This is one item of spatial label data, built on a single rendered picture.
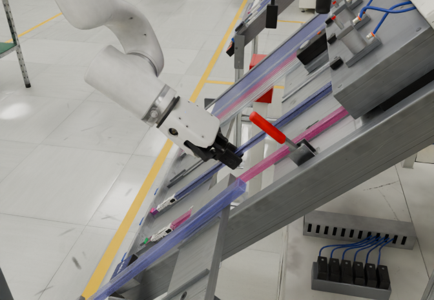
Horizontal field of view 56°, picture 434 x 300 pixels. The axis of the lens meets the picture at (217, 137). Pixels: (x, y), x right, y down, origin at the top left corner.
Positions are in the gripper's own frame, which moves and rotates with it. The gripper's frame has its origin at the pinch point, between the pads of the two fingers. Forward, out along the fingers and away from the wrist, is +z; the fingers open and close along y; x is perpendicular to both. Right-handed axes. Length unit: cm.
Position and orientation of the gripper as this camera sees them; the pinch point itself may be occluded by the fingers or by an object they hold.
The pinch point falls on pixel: (230, 155)
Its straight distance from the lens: 81.5
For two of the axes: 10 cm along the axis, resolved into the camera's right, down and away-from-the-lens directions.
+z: 8.1, 5.7, 1.7
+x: -5.6, 6.4, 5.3
